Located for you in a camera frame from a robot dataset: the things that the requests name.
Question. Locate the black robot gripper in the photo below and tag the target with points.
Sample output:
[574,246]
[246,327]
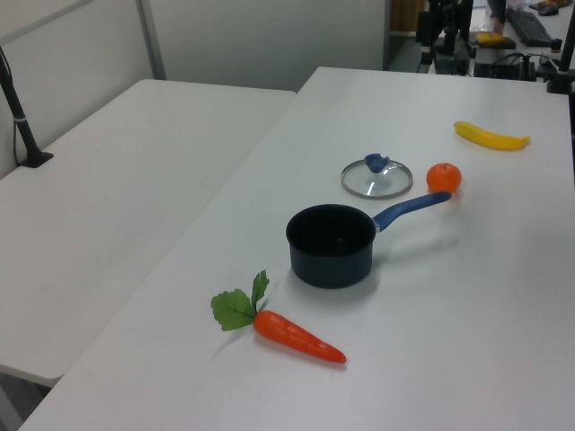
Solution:
[444,13]

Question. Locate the glass lid with blue knob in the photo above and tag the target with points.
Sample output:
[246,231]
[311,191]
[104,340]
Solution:
[376,178]

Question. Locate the black pole with white band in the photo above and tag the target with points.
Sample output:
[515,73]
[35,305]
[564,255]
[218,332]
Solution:
[425,40]

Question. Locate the brown wooden cabinet panel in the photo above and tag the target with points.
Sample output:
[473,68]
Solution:
[406,15]

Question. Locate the yellow packet on desk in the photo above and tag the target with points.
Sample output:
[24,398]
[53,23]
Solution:
[493,39]

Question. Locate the black computer keyboard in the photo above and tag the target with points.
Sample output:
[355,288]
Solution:
[529,26]

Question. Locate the yellow toy banana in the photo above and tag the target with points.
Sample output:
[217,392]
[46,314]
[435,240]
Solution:
[489,137]

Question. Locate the orange toy mandarin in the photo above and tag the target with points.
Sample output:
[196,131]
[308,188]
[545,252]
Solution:
[443,178]

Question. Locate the toy carrot with green leaves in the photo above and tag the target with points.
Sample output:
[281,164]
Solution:
[292,334]

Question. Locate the black clamp camera stand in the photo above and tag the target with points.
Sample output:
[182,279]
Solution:
[561,72]

